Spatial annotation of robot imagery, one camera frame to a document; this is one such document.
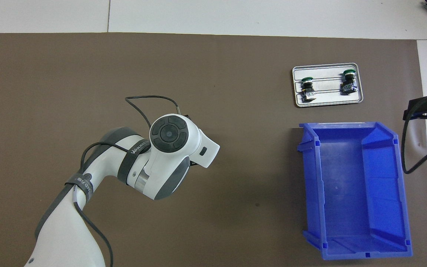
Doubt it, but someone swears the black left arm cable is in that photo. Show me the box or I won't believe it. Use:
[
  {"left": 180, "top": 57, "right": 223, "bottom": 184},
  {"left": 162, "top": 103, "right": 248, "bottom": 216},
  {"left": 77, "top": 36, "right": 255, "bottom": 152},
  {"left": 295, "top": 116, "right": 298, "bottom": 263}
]
[{"left": 73, "top": 96, "right": 181, "bottom": 267}]

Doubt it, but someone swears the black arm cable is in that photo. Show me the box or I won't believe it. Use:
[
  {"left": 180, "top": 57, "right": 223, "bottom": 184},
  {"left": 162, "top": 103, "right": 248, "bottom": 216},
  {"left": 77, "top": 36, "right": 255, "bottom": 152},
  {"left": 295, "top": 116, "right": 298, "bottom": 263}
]
[
  {"left": 401, "top": 91, "right": 427, "bottom": 175},
  {"left": 73, "top": 96, "right": 181, "bottom": 267}
]

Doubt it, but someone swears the brown table mat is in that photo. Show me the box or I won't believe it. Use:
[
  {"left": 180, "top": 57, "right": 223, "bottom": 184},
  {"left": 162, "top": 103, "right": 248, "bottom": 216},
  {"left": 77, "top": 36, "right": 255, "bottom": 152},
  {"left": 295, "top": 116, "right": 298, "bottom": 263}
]
[{"left": 0, "top": 33, "right": 427, "bottom": 267}]

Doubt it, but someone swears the green capped push button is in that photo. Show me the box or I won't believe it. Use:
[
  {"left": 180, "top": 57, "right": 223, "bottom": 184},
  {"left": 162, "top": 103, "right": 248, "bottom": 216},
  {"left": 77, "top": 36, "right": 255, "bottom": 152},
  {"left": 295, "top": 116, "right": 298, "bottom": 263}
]
[
  {"left": 340, "top": 69, "right": 358, "bottom": 96},
  {"left": 301, "top": 76, "right": 318, "bottom": 102}
]

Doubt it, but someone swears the grey metal tray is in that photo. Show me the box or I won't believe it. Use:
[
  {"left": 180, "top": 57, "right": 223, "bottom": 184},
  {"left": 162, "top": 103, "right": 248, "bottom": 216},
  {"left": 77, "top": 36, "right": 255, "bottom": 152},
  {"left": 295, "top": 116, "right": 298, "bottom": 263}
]
[{"left": 292, "top": 63, "right": 364, "bottom": 108}]

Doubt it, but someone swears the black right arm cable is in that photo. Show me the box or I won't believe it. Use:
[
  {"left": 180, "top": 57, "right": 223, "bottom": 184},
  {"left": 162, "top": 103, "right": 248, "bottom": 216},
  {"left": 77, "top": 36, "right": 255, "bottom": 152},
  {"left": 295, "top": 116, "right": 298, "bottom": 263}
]
[{"left": 401, "top": 91, "right": 427, "bottom": 175}]

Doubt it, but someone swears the blue plastic storage bin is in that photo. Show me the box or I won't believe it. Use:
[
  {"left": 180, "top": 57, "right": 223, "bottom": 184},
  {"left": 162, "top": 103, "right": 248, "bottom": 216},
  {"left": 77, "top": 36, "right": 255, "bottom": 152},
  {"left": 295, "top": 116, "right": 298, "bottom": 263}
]
[{"left": 297, "top": 122, "right": 413, "bottom": 261}]

